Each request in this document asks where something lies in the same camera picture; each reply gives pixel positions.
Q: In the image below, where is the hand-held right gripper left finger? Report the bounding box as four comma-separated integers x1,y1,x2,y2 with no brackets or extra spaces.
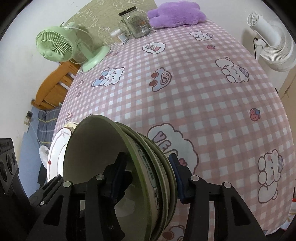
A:
26,152,133,241

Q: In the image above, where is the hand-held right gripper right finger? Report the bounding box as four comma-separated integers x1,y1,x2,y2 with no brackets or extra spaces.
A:
168,153,266,241

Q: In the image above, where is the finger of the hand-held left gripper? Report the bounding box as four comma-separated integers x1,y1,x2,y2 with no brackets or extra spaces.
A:
28,175,64,207

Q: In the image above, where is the cream bowl with blue print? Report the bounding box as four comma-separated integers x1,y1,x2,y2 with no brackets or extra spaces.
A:
119,124,169,234
136,132,178,223
63,115,154,241

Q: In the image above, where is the white plate with red pattern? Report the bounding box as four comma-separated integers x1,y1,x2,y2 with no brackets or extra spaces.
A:
47,127,78,182

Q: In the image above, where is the white cloth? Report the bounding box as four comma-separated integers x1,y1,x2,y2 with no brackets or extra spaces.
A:
38,145,49,165

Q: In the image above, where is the grey plaid blanket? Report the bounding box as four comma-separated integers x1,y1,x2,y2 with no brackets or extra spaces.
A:
37,108,62,145

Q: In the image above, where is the pink checked tablecloth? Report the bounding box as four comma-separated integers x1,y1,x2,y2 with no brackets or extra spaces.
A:
54,20,292,241

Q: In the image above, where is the wooden bed headboard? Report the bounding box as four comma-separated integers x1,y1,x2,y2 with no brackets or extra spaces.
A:
31,62,82,110

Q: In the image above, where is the green desk fan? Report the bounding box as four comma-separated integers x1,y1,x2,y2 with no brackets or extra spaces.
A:
36,22,111,72

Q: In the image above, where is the glass jar with dark lid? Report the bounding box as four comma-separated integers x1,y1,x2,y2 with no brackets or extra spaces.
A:
118,6,152,39

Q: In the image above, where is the purple plush toy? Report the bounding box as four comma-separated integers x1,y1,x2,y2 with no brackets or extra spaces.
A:
147,1,207,29

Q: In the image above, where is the green printed mat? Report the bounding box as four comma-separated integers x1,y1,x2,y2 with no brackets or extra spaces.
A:
62,0,160,47

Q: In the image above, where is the white clip fan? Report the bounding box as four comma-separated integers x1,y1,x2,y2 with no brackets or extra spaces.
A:
246,12,296,72

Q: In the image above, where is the black fan cable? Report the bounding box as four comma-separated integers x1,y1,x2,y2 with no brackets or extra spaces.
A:
253,37,260,61

